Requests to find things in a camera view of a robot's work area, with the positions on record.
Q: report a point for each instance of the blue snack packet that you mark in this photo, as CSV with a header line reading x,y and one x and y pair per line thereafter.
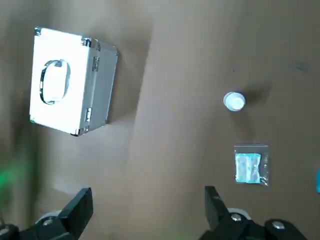
x,y
318,180

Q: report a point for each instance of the silver aluminium medicine box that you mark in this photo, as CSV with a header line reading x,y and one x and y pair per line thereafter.
x,y
77,62

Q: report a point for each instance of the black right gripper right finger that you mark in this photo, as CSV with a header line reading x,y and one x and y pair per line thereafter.
x,y
215,207

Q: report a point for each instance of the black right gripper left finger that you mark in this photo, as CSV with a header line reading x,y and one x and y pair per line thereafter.
x,y
77,210

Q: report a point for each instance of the clear zip bag teal contents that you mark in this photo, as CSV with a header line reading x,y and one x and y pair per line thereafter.
x,y
247,166

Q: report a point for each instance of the small white plastic bottle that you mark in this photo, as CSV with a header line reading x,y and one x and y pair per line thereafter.
x,y
233,101

